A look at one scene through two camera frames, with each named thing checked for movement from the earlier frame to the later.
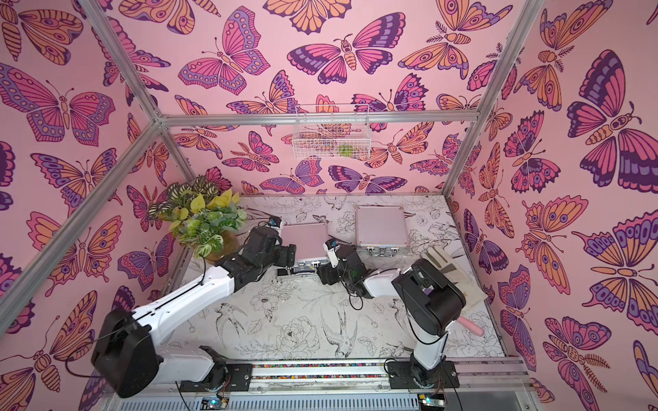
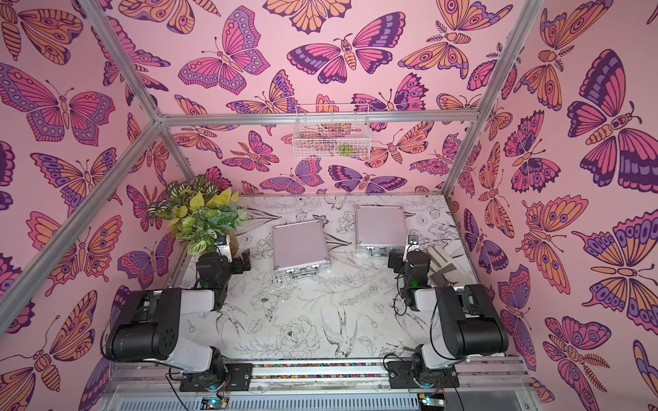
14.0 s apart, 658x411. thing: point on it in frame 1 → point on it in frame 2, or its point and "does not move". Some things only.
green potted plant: [206, 221] does not move
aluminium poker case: [380, 231] does not move
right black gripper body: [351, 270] → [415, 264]
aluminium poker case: [312, 246] does not move
